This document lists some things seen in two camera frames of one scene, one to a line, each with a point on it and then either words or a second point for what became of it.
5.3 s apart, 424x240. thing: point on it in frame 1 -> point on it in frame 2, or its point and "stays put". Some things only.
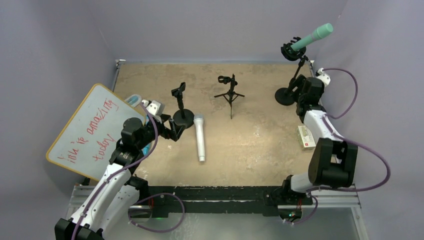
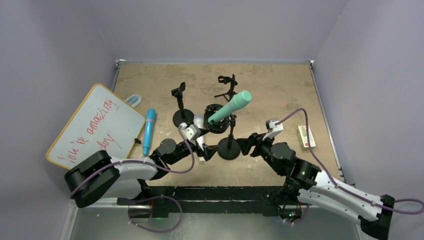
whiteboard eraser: [133, 100] stays put
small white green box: [306, 137] stays put
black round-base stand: [285, 96] -> [229, 148]
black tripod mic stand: [230, 95] stays put
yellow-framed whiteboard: [85, 144] stays put
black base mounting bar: [177, 201] stays put
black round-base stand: [183, 116] stays put
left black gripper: [175, 129] -> [208, 150]
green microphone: [317, 34] -> [240, 100]
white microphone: [199, 119] stays put
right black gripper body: [299, 83] -> [262, 148]
